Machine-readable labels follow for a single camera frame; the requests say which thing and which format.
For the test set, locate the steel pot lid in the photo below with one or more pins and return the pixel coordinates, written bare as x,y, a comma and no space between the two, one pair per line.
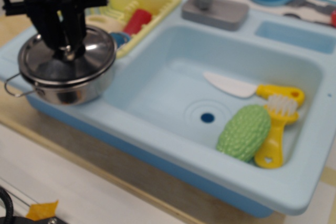
96,44

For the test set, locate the yellow handled toy knife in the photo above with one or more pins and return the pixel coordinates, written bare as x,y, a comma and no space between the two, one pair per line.
242,89

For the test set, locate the grey toy faucet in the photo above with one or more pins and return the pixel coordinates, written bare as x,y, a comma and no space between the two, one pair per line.
222,14

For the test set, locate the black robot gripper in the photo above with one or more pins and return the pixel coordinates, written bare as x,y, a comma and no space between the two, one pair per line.
44,16

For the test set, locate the black toy utensil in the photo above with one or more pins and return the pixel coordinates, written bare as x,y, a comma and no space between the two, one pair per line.
295,16

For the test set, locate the blue cup in rack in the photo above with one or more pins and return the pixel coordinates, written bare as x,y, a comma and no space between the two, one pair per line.
120,38

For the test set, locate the cream toy bottle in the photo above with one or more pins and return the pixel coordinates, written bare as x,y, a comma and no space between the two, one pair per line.
106,23

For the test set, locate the grey toy spatula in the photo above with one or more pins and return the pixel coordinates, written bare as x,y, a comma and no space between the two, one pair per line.
327,9

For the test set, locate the red plate edge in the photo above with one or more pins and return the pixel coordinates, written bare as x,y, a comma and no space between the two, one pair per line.
333,18

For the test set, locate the light blue toy sink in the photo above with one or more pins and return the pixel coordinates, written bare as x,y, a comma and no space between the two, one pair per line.
160,108

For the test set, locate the yellow tape piece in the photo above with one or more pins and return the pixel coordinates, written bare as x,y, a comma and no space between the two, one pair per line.
42,211

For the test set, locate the yellow dish brush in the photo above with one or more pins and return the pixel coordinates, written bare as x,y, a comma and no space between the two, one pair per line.
282,111

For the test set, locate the yellow dish rack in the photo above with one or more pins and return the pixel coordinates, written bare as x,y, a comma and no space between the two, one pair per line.
123,10

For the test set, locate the red cup in rack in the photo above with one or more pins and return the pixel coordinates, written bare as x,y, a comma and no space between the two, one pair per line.
139,18

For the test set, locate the green toy bitter gourd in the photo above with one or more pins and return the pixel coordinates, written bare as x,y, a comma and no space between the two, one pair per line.
245,132

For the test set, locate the stainless steel pot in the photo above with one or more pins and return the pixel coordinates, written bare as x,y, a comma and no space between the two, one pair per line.
73,90

